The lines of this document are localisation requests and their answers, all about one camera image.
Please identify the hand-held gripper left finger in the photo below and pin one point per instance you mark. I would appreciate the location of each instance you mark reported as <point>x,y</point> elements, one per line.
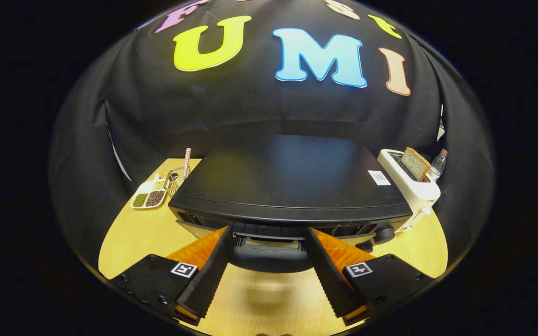
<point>210,275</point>

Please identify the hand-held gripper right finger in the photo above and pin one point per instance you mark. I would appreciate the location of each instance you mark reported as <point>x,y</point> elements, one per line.
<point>327,275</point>

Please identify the black toaster oven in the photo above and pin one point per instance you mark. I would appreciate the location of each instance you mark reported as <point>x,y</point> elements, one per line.
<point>287,177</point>

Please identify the white pop-up toaster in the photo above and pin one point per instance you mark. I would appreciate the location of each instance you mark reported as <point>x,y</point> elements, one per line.
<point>418,198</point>

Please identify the white divided dish of beans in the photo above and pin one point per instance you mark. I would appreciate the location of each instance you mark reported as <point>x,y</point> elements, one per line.
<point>148,198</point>

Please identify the pink striped straw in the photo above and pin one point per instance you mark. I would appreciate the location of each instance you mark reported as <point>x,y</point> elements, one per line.
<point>187,161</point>

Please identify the brown bread slice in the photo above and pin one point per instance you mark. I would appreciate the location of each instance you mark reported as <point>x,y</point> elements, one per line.
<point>416,164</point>

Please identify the clear water bottle red label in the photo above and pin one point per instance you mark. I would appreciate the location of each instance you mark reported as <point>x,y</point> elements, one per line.
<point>438,164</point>

